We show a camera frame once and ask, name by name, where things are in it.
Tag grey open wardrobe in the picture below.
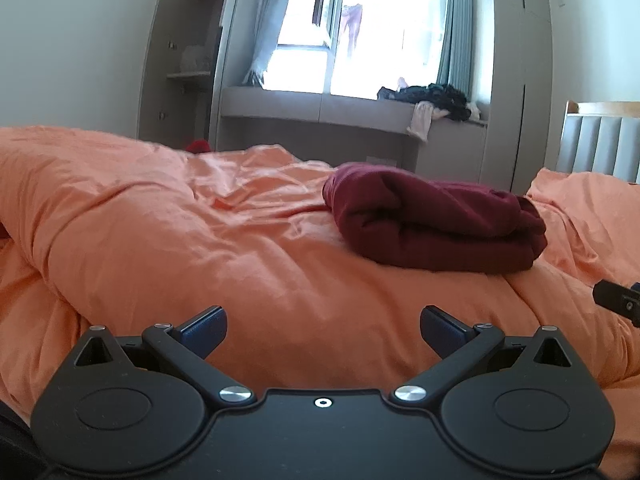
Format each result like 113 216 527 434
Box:
137 0 243 153

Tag grey window seat cabinet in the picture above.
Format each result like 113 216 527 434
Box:
215 85 488 181

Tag grey padded headboard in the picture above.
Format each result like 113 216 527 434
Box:
556 101 640 183

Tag person's dark trouser leg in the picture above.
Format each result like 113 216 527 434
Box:
0 400 46 480

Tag light blue sheer curtain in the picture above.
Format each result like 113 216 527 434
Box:
244 0 300 87

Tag orange duvet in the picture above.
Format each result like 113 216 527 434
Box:
0 125 640 480

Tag pile of dark clothes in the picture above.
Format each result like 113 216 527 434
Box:
376 82 482 122

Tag white hanging cloth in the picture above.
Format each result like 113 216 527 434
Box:
406 101 446 142

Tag dark red long-sleeve shirt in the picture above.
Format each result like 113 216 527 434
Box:
322 162 548 273

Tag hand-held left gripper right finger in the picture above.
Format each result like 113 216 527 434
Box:
389 305 572 409

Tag orange pillow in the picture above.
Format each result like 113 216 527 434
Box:
525 167 640 286

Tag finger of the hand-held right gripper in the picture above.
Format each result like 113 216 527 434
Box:
592 280 640 328

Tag blue-grey thick curtain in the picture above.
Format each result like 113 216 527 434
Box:
437 0 475 96

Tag clear plastic bag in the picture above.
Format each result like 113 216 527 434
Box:
180 45 213 73

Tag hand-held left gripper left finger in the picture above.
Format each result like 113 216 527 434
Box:
74 305 257 409

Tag tall grey closed wardrobe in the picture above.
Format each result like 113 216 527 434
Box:
475 0 558 193

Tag window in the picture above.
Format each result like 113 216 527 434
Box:
272 0 448 98

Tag pink hanging garment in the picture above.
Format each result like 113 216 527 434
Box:
342 4 363 58

